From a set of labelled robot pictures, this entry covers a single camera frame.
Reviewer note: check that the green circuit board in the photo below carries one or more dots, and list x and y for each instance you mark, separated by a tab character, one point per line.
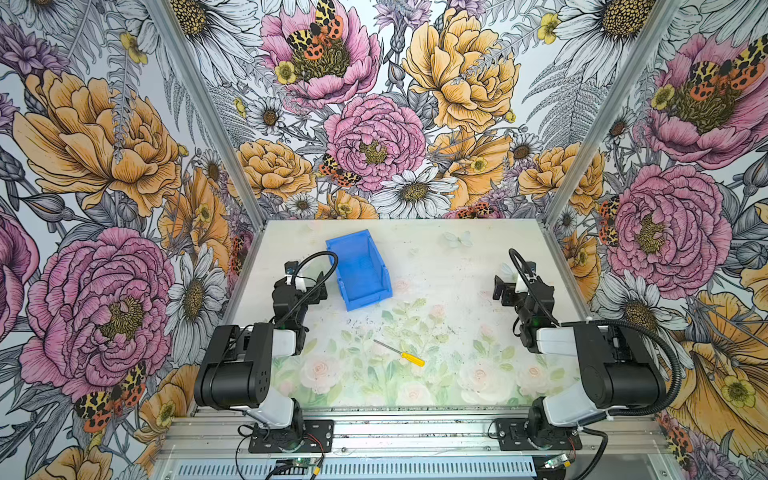
294	465
560	461

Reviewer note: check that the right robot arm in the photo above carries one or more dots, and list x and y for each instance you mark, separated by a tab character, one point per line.
616	374

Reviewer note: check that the aluminium front rail frame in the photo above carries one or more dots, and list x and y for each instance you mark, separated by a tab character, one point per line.
378	443

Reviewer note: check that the yellow handled screwdriver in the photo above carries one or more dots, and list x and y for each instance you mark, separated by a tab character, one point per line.
403	355

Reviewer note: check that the right aluminium corner post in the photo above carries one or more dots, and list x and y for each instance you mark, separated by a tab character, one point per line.
646	47

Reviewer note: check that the aluminium corner post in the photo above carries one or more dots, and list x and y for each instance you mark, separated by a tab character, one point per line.
185	62
646	47

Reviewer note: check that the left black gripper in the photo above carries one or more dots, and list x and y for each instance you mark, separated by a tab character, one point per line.
294	285

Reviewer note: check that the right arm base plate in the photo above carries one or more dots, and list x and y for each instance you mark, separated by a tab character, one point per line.
519	434

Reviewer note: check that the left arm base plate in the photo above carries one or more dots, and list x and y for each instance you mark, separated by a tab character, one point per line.
314	436

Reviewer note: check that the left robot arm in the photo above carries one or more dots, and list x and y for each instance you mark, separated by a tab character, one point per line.
236	370

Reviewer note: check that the green circuit board right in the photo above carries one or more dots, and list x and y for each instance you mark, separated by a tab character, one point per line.
560	461

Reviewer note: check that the blue plastic bin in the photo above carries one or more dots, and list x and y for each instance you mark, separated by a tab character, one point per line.
362	275

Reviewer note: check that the left aluminium corner post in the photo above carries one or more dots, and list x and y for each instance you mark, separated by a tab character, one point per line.
185	62

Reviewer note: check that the green circuit board left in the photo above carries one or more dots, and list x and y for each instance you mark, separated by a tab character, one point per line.
294	465

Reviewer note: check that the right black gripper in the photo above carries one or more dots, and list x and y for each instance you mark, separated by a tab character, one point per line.
520	289

